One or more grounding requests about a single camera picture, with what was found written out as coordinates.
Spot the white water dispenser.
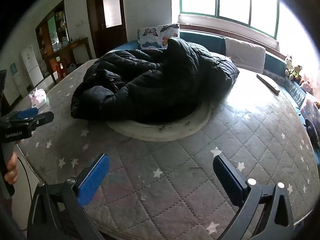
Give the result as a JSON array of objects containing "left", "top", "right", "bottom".
[{"left": 9, "top": 64, "right": 25, "bottom": 98}]

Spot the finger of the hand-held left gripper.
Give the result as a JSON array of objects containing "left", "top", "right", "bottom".
[
  {"left": 5, "top": 107, "right": 39, "bottom": 120},
  {"left": 24, "top": 112, "right": 54, "bottom": 132}
]

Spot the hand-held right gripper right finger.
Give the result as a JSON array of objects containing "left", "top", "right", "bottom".
[{"left": 212, "top": 154, "right": 295, "bottom": 240}]

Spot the person's left hand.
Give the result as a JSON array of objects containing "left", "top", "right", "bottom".
[{"left": 4, "top": 152, "right": 19, "bottom": 185}]

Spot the pink white tissue bag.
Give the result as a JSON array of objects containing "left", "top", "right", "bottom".
[{"left": 29, "top": 88, "right": 48, "bottom": 109}]

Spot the white refrigerator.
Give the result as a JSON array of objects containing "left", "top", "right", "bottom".
[{"left": 20, "top": 44, "right": 44, "bottom": 88}]

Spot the clear bag of toys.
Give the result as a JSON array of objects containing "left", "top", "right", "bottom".
[{"left": 300, "top": 97, "right": 320, "bottom": 120}]

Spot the grey star quilted mattress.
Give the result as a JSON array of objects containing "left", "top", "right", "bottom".
[{"left": 12, "top": 57, "right": 314, "bottom": 240}]

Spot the brown bear plush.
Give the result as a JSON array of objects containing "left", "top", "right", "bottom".
[{"left": 289, "top": 65, "right": 303, "bottom": 82}]

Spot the wooden cabinet with shelves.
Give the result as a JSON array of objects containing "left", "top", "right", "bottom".
[{"left": 41, "top": 37, "right": 92, "bottom": 84}]

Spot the wooden display cabinet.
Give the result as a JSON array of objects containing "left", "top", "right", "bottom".
[{"left": 35, "top": 0, "right": 73, "bottom": 60}]

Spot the red plastic stool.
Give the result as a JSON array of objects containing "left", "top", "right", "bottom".
[{"left": 54, "top": 61, "right": 67, "bottom": 78}]

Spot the purple cloth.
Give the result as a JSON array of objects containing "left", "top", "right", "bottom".
[{"left": 305, "top": 119, "right": 320, "bottom": 150}]

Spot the grey cushion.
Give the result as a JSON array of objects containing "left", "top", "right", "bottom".
[{"left": 225, "top": 37, "right": 266, "bottom": 74}]

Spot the black white husky plush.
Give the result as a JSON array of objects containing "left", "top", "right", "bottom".
[{"left": 285, "top": 54, "right": 294, "bottom": 77}]

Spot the dark wooden door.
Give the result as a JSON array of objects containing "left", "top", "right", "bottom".
[{"left": 85, "top": 0, "right": 128, "bottom": 52}]

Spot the butterfly print pillow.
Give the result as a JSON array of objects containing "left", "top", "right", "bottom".
[{"left": 137, "top": 23, "right": 180, "bottom": 50}]

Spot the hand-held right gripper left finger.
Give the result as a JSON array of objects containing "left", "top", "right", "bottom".
[{"left": 27, "top": 153, "right": 110, "bottom": 240}]

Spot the grey remote control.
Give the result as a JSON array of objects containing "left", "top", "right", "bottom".
[{"left": 256, "top": 74, "right": 280, "bottom": 94}]

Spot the black puffer jacket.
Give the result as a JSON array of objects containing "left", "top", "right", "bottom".
[{"left": 70, "top": 37, "right": 240, "bottom": 124}]

